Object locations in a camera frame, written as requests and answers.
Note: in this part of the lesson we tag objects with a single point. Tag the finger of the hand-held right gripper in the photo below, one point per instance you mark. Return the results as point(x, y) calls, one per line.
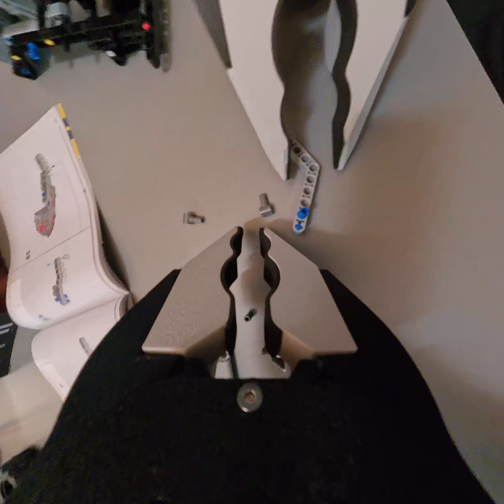
point(252, 59)
point(374, 47)

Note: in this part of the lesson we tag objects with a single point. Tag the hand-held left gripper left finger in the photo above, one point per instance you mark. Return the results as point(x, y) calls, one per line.
point(189, 307)

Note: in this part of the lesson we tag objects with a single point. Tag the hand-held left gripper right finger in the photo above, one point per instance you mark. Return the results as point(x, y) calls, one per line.
point(315, 311)

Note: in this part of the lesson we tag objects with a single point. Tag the blue toy pin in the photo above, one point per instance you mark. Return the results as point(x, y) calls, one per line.
point(302, 215)

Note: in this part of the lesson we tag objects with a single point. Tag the small grey toy pin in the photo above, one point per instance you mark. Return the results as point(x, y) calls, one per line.
point(267, 204)
point(193, 217)

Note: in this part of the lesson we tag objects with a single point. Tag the grey bent toy beam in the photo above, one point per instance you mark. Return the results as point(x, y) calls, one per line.
point(311, 177)

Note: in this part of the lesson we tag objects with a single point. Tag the grey desk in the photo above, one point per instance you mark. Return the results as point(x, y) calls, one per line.
point(177, 157)

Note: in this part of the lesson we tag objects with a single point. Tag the small black toy pin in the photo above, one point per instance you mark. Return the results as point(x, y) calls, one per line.
point(249, 315)

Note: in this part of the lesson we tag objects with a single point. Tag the red white toy truck model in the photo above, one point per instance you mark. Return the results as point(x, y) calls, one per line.
point(98, 31)

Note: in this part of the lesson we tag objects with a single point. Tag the white instruction booklet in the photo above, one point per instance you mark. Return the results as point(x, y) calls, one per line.
point(23, 236)

